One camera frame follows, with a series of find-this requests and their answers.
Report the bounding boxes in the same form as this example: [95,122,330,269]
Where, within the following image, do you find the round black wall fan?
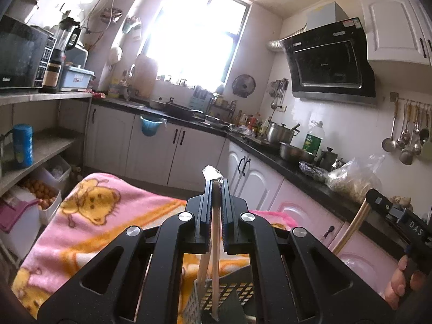
[232,74,256,99]

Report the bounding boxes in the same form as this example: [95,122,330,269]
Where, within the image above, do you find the white base cabinets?
[84,103,406,277]

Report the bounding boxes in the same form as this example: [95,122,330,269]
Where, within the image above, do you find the white hanging jug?
[122,16,142,39]

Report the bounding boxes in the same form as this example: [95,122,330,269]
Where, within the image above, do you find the rail of hanging ladles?
[381,92,432,166]

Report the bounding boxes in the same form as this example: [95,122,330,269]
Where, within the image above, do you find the pink printed blanket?
[12,172,298,321]

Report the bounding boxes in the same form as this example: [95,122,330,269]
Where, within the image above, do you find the blue canister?
[12,124,34,169]

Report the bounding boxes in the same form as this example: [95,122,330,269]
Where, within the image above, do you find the black kitchen countertop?
[91,94,432,244]

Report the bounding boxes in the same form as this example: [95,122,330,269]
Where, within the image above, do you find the countertop spice rack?
[207,94,237,117]

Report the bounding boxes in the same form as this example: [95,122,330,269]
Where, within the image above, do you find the metal shelf rack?
[0,91,93,196]

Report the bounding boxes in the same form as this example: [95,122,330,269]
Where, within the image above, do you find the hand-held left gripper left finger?
[36,180,214,324]

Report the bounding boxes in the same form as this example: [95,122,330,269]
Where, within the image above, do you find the clear plastic bag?
[326,155,385,203]

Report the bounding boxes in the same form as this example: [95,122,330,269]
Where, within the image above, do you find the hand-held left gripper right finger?
[219,179,394,324]

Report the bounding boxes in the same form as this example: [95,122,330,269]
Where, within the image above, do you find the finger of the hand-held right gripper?
[365,189,394,217]

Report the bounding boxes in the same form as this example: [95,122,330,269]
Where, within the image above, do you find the plastic bin of eggs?
[20,165,71,225]

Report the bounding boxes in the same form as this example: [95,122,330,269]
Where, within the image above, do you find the foil tray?
[299,161,329,181]

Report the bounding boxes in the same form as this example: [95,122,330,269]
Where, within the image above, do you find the steel cooking pot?
[266,121,300,144]

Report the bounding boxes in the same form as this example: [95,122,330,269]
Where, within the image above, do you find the black range hood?
[268,2,377,103]

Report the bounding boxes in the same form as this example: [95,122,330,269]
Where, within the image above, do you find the pink plastic lid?
[0,196,39,233]

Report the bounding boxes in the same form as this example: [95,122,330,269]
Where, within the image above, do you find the clear oil bottle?
[302,120,325,157]

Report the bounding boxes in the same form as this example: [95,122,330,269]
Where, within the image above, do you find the blue hanging bin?
[140,115,167,137]

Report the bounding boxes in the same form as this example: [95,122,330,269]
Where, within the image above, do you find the cluster of condiment bottles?
[236,110,267,136]

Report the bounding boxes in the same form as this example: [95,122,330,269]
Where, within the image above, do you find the pale cutting board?
[131,55,158,98]

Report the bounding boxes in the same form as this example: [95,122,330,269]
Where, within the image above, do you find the ginger roots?
[388,196,414,211]

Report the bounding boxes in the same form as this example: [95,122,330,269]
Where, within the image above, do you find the black frying pan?
[165,97,205,117]

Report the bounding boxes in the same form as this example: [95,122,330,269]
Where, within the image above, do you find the hanging metal strainer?
[100,7,122,22]

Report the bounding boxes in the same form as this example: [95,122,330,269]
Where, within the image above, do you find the black microwave oven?
[0,15,56,90]

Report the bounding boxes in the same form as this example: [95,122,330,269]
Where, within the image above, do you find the person's right hand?
[384,255,420,311]

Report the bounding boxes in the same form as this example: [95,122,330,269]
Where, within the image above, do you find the kitchen window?
[140,0,252,92]

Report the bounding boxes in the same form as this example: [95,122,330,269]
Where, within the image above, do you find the blue-grey storage box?
[61,65,96,92]

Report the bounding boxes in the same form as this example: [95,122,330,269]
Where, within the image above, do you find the steel bowl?
[279,142,314,161]

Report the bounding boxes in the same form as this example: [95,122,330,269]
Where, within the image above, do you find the white wall cabinet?
[360,0,432,66]

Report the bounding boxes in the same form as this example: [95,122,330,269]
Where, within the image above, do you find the black perforated utensil basket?
[182,270,257,324]

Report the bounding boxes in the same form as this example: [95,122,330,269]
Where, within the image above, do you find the black blender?
[42,18,82,93]

